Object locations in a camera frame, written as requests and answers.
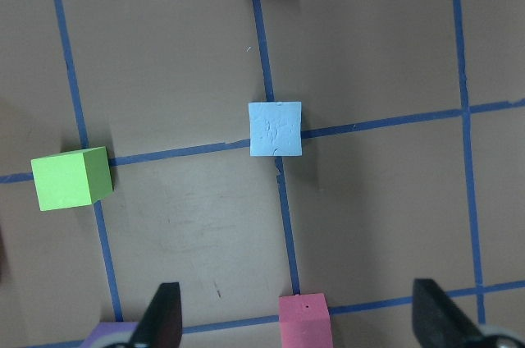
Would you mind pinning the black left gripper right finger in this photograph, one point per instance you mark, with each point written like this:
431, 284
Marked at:
437, 322

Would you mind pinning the magenta block near left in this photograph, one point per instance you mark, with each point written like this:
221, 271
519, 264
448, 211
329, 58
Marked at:
304, 321

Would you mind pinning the light blue block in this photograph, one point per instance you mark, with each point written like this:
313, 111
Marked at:
275, 129

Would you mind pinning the purple block left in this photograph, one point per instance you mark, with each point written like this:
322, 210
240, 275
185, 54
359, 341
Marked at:
106, 334

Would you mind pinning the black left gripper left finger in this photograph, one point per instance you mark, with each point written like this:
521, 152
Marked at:
161, 325

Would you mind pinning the green foam block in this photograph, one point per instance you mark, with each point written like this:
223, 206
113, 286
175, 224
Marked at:
72, 179

